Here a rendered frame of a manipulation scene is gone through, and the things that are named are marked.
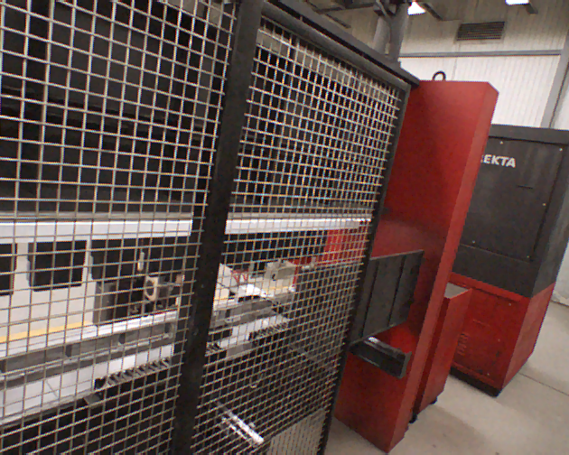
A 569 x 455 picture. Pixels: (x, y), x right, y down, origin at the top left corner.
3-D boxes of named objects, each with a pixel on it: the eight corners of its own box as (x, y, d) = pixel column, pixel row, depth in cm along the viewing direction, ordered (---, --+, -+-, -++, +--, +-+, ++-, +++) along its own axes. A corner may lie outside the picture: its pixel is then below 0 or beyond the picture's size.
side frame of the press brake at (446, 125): (308, 376, 325) (371, 86, 283) (404, 438, 271) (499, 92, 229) (288, 385, 307) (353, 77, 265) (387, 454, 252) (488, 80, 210)
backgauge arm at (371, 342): (310, 323, 246) (314, 302, 244) (405, 375, 205) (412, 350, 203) (302, 326, 240) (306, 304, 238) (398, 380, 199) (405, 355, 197)
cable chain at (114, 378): (215, 351, 144) (217, 341, 143) (225, 359, 140) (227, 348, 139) (92, 391, 111) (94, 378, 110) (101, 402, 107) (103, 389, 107)
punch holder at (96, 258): (126, 272, 156) (131, 231, 153) (137, 279, 150) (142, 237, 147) (87, 275, 145) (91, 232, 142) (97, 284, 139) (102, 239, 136)
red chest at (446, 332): (383, 374, 352) (411, 266, 334) (439, 404, 320) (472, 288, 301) (353, 392, 314) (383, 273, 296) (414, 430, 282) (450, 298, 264)
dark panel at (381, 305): (404, 319, 238) (422, 249, 230) (406, 320, 237) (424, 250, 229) (277, 376, 154) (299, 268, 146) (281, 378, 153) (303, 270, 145)
